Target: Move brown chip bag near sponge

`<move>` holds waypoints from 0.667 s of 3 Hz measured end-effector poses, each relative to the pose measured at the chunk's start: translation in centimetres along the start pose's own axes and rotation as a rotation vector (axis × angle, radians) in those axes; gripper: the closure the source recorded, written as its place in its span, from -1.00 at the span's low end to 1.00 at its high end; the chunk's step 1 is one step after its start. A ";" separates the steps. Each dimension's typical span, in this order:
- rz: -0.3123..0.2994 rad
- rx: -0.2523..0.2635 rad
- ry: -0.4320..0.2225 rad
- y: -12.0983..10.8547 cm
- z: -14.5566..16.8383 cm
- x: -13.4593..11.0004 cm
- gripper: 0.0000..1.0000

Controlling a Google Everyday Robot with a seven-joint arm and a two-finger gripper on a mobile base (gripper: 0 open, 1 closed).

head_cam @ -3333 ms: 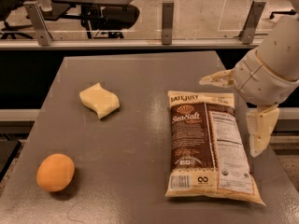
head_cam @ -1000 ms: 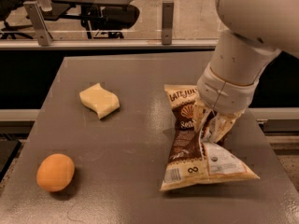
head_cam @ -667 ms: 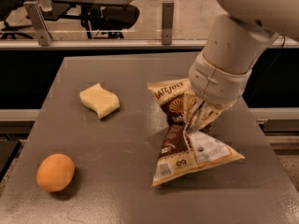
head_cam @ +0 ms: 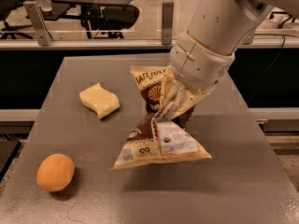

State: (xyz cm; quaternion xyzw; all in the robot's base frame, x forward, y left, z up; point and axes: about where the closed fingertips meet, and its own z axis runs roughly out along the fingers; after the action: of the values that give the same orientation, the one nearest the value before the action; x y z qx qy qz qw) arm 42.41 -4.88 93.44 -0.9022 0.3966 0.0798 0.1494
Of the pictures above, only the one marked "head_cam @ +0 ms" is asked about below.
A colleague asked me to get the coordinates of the brown sea salt chip bag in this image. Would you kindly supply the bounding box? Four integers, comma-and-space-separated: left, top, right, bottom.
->
113, 66, 211, 170

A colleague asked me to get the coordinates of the orange fruit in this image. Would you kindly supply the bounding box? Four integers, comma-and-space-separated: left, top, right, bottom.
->
36, 154, 75, 192

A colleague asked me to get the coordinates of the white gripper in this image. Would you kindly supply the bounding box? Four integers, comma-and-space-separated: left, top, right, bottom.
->
155, 32, 235, 119

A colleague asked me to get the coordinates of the black chair at left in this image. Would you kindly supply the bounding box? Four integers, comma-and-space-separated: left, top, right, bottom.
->
0, 0, 32, 39

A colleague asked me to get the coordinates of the dark background desk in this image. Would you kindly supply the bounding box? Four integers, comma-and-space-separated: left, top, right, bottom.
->
43, 0, 137, 39

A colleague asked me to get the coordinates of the left metal barrier bracket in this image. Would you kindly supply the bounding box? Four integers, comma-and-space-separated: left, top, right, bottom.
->
24, 1, 52, 46

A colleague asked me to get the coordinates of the black office chair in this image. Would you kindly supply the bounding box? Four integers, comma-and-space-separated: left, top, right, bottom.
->
80, 5, 139, 38

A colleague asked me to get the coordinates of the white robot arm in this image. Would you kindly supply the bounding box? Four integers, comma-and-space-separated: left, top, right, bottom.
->
156, 0, 299, 119

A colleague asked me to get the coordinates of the yellow wavy sponge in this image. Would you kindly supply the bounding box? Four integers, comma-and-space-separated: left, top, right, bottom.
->
79, 83, 120, 119

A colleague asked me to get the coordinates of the middle metal barrier bracket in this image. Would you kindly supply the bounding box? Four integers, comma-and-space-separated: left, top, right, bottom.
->
161, 1, 174, 45

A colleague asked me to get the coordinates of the black cable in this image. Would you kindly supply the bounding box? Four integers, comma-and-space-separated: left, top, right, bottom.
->
247, 33, 299, 105

